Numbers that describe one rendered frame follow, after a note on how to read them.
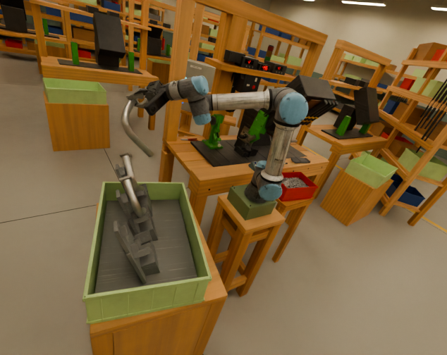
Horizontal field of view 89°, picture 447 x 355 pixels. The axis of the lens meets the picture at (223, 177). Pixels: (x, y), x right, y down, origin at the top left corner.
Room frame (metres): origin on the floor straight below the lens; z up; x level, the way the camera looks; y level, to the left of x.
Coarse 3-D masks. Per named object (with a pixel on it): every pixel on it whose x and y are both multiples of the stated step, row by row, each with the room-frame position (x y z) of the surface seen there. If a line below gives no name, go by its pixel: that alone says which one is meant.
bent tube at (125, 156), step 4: (128, 152) 0.84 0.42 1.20; (124, 156) 0.83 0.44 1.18; (128, 156) 0.84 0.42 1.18; (124, 160) 0.82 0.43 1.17; (128, 160) 0.83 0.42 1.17; (124, 164) 0.82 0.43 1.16; (128, 164) 0.82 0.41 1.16; (128, 168) 0.80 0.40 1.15; (132, 168) 0.82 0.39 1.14; (128, 172) 0.80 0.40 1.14; (132, 172) 0.80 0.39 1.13; (132, 176) 0.79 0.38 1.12; (132, 180) 0.79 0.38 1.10; (136, 184) 0.80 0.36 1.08; (136, 188) 0.80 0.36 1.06; (140, 188) 0.85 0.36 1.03; (144, 188) 0.94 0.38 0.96
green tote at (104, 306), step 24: (168, 192) 1.04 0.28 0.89; (192, 216) 0.83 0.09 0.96; (96, 240) 0.56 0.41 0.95; (192, 240) 0.75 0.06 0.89; (96, 264) 0.53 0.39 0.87; (144, 288) 0.43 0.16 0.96; (168, 288) 0.47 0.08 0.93; (192, 288) 0.51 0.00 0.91; (96, 312) 0.37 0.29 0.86; (120, 312) 0.40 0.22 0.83; (144, 312) 0.43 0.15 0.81
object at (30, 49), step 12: (24, 0) 6.02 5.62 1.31; (60, 0) 6.38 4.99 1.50; (72, 0) 6.59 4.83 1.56; (84, 0) 6.79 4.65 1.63; (96, 0) 6.99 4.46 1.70; (120, 0) 7.74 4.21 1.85; (48, 12) 6.26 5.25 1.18; (60, 12) 6.42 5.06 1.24; (120, 12) 7.35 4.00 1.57; (84, 24) 6.70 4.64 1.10; (72, 36) 6.84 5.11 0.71; (84, 36) 6.78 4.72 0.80; (0, 48) 5.48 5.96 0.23; (12, 48) 5.66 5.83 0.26; (24, 48) 5.95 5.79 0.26; (84, 60) 6.66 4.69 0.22; (120, 60) 7.39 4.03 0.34
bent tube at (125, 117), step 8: (128, 96) 0.99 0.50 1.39; (128, 104) 0.96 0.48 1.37; (128, 112) 0.93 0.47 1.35; (128, 120) 0.91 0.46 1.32; (128, 128) 0.89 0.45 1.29; (128, 136) 0.89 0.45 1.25; (136, 136) 0.92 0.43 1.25; (136, 144) 0.93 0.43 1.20; (144, 144) 0.95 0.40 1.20; (144, 152) 0.96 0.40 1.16; (152, 152) 0.99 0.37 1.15
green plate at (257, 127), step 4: (260, 112) 1.92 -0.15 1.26; (260, 116) 1.89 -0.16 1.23; (268, 116) 1.85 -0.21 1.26; (256, 120) 1.90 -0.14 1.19; (260, 120) 1.87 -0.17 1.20; (264, 120) 1.84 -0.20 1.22; (252, 124) 1.91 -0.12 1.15; (256, 124) 1.88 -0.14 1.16; (260, 124) 1.85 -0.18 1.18; (264, 124) 1.84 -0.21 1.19; (252, 128) 1.88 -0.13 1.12; (256, 128) 1.86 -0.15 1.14; (260, 128) 1.83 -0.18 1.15; (264, 128) 1.87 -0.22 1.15; (248, 132) 1.89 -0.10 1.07; (252, 132) 1.86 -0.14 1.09; (256, 132) 1.84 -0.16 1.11; (260, 132) 1.85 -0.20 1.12; (264, 132) 1.88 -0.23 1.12
